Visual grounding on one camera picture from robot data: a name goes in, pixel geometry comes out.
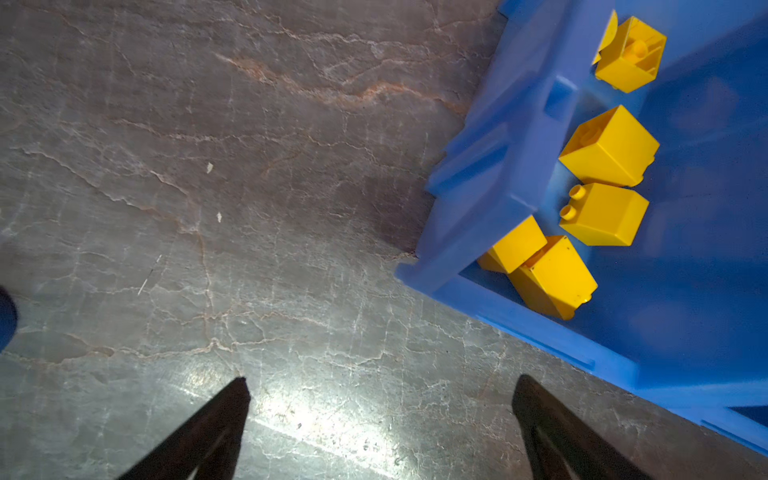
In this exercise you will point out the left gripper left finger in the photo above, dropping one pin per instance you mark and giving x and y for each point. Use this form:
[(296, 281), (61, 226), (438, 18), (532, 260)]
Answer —
[(206, 446)]

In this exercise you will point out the blue three-compartment bin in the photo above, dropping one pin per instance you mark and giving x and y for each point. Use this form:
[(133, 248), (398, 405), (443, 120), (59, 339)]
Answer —
[(679, 318)]

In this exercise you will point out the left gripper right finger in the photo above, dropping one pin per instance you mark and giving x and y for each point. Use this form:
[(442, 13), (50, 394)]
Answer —
[(559, 445)]

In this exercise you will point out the blue object under arm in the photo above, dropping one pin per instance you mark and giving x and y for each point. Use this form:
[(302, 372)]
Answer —
[(8, 318)]

